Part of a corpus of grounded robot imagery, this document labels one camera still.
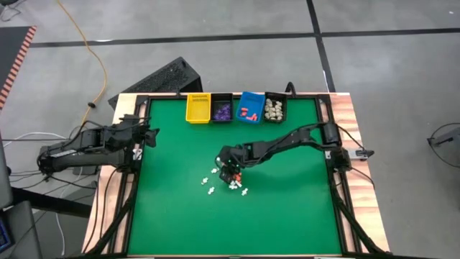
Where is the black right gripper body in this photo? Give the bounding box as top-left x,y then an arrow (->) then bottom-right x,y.
216,144 -> 249,169

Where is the grey stand leg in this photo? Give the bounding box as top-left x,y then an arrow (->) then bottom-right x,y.
427,126 -> 460,147

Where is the black orange-edged floor mat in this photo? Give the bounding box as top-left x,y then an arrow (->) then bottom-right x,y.
0,25 -> 38,111

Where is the black perforated case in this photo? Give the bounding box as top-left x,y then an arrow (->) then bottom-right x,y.
107,56 -> 203,109

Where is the blue plastic basket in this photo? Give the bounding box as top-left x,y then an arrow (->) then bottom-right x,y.
235,91 -> 267,125

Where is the yellow power cable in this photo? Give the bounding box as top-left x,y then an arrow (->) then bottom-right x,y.
55,0 -> 109,125

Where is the black floor beam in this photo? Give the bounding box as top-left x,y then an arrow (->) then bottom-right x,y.
10,186 -> 93,219

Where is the white floor cable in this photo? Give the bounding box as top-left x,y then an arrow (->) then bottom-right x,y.
1,131 -> 68,148

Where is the grey equipment cart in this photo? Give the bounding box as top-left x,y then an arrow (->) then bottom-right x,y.
0,131 -> 43,259

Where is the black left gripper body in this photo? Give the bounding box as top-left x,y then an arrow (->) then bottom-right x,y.
124,117 -> 150,145

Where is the small lit screen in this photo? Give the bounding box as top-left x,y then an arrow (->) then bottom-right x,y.
0,217 -> 14,253

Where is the yellow plastic basket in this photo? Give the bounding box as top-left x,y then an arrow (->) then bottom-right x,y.
185,93 -> 212,125

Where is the black plastic basket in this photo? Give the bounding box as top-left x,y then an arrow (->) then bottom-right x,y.
210,92 -> 234,124
264,91 -> 288,124

